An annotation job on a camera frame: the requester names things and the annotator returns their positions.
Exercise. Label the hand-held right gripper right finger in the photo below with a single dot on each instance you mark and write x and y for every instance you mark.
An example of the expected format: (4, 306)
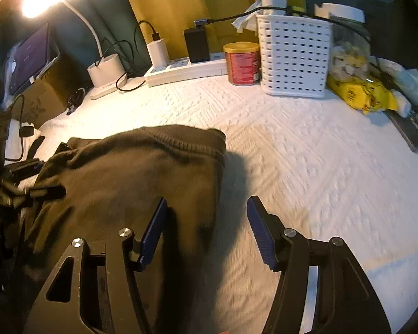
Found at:
(261, 236)

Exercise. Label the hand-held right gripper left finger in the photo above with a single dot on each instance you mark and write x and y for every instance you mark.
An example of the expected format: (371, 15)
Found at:
(153, 233)

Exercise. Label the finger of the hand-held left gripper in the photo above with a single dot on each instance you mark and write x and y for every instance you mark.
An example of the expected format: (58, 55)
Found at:
(45, 192)
(24, 168)

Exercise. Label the dark grey t-shirt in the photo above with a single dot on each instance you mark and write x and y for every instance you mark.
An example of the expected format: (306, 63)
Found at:
(125, 181)

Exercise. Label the brown cardboard box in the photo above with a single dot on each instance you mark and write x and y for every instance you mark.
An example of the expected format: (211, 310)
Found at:
(45, 101)

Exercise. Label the white desk lamp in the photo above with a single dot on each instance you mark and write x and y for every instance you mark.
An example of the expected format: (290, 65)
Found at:
(106, 73)

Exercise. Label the teal curtain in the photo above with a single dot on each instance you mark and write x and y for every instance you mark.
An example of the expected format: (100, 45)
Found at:
(73, 41)

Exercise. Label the white power strip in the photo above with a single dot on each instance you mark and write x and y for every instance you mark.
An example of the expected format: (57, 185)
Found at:
(181, 73)

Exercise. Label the red can with gold lid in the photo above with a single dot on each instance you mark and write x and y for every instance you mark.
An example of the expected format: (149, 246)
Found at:
(242, 66)

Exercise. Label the yellow snack bag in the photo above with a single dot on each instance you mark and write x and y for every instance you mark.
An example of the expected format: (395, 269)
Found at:
(362, 94)

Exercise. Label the white charger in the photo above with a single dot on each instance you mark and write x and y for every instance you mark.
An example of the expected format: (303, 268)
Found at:
(157, 54)

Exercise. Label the dark smartphone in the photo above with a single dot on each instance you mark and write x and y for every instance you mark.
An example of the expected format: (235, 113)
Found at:
(409, 130)

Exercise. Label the white perforated basket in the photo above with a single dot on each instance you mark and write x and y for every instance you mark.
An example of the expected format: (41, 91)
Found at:
(292, 55)

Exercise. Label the black charger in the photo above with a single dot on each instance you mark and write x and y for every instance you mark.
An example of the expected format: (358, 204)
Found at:
(196, 45)

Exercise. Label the pale printed pouch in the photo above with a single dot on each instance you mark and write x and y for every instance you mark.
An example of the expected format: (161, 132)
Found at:
(404, 76)

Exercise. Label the crumpled white tissue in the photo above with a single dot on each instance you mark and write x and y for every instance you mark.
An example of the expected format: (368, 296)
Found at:
(245, 19)

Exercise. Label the clear jar with white lid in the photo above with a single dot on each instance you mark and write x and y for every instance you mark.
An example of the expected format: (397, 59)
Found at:
(341, 12)

